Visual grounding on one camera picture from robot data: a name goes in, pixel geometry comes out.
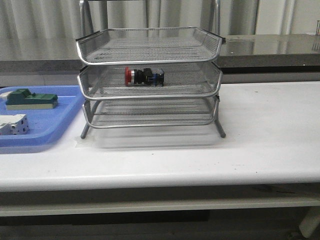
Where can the white curtain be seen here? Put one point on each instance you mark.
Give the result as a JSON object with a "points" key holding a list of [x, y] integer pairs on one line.
{"points": [[49, 19]]}

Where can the small wire rack background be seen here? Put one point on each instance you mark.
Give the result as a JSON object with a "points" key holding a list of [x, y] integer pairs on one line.
{"points": [[317, 27]]}

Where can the white table leg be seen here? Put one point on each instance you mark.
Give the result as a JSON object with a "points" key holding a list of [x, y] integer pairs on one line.
{"points": [[310, 222]]}

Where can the blue plastic tray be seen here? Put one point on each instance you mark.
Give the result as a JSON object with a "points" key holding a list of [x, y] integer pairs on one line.
{"points": [[45, 125]]}

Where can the mesh tray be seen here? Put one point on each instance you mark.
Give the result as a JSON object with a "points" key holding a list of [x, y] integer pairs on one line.
{"points": [[121, 113], [181, 80], [121, 46]]}

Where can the silver wire rack frame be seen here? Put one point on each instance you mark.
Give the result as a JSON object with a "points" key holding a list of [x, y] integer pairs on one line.
{"points": [[215, 20]]}

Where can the grey stone counter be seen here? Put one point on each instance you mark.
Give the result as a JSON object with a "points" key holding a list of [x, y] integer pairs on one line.
{"points": [[264, 58]]}

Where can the red emergency push button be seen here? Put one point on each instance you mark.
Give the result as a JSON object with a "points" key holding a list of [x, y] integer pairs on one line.
{"points": [[147, 76]]}

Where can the green terminal block module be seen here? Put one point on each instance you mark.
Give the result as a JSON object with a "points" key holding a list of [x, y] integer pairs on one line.
{"points": [[24, 99]]}

